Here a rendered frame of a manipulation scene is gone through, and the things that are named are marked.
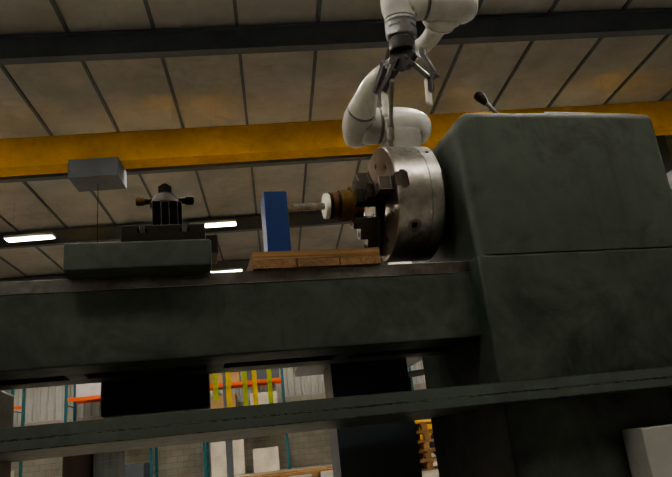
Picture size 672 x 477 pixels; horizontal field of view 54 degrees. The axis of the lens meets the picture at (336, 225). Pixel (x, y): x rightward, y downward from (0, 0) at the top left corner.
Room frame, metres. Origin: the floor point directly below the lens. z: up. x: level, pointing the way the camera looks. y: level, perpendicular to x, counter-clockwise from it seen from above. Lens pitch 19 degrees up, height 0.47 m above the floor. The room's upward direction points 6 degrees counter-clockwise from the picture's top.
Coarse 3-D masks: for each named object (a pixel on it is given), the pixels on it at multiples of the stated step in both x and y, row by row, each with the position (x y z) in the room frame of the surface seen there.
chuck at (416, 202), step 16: (384, 160) 1.62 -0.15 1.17; (400, 160) 1.57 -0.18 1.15; (416, 160) 1.58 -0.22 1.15; (416, 176) 1.56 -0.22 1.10; (400, 192) 1.55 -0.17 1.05; (416, 192) 1.56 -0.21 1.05; (368, 208) 1.81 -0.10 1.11; (384, 208) 1.75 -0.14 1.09; (400, 208) 1.56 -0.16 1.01; (416, 208) 1.57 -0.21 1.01; (432, 208) 1.58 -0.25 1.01; (384, 224) 1.68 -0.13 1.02; (400, 224) 1.58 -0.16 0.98; (384, 240) 1.70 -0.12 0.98; (400, 240) 1.62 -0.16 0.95; (416, 240) 1.63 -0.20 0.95; (384, 256) 1.72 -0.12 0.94; (400, 256) 1.68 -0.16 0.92; (416, 256) 1.70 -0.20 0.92
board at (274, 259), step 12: (252, 252) 1.43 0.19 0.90; (264, 252) 1.44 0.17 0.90; (276, 252) 1.45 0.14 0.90; (288, 252) 1.45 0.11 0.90; (300, 252) 1.46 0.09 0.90; (312, 252) 1.47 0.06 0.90; (324, 252) 1.47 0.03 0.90; (336, 252) 1.48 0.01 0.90; (348, 252) 1.49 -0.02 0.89; (360, 252) 1.49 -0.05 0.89; (372, 252) 1.50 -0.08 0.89; (252, 264) 1.44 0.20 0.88; (264, 264) 1.44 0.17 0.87; (276, 264) 1.44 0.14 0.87; (288, 264) 1.45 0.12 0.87; (300, 264) 1.46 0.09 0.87; (312, 264) 1.47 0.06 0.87; (324, 264) 1.47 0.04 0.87; (336, 264) 1.48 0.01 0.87; (348, 264) 1.49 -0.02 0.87; (360, 264) 1.49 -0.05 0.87; (372, 264) 1.51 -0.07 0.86
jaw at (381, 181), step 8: (384, 176) 1.56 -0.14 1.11; (392, 176) 1.57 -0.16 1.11; (400, 176) 1.56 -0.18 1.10; (368, 184) 1.60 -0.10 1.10; (376, 184) 1.58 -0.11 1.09; (384, 184) 1.56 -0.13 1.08; (392, 184) 1.57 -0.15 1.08; (400, 184) 1.56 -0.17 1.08; (360, 192) 1.62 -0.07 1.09; (368, 192) 1.60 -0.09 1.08; (376, 192) 1.59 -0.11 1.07; (384, 192) 1.58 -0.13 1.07; (392, 192) 1.59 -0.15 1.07; (360, 200) 1.62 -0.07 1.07; (368, 200) 1.62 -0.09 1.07; (376, 200) 1.62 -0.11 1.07; (384, 200) 1.63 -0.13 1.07
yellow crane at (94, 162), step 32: (192, 128) 11.35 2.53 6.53; (224, 128) 11.42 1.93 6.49; (256, 128) 11.49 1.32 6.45; (288, 128) 11.55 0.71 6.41; (320, 128) 11.63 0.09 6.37; (448, 128) 11.91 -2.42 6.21; (0, 160) 10.95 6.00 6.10; (32, 160) 11.02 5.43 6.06; (64, 160) 11.08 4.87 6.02; (96, 160) 11.00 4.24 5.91; (128, 160) 11.23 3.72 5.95; (160, 160) 11.38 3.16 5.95; (192, 160) 11.53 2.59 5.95; (224, 160) 11.69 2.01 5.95; (256, 160) 11.85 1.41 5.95
